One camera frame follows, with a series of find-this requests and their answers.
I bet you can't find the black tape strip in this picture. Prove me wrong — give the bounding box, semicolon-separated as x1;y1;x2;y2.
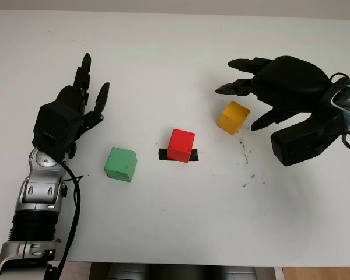
158;148;199;162

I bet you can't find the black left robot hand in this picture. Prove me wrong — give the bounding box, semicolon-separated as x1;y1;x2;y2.
54;52;111;160

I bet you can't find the green cube block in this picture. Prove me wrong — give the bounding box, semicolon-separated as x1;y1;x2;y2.
103;146;138;183

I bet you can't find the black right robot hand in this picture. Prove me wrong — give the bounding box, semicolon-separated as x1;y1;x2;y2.
214;55;335;132

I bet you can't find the dark robot torso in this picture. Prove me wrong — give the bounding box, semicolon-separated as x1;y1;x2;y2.
89;262;284;280

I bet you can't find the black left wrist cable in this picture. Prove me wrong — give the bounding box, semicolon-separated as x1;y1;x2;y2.
54;159;85;280

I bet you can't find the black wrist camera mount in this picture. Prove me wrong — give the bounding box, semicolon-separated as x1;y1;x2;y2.
269;112;344;167
31;101;83;160

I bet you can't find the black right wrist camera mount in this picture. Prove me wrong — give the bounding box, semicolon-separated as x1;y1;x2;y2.
269;112;344;167

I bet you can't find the yellow cube block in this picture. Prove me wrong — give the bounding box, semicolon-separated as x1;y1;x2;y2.
216;101;251;137

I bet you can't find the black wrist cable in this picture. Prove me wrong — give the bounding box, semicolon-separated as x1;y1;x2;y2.
329;72;350;159
54;159;85;280

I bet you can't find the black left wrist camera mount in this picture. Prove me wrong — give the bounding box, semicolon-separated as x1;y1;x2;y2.
31;101;83;160

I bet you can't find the red cube block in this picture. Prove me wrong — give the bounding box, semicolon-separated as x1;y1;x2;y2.
166;128;196;163

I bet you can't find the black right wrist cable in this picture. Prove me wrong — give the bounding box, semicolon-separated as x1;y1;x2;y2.
329;72;350;159

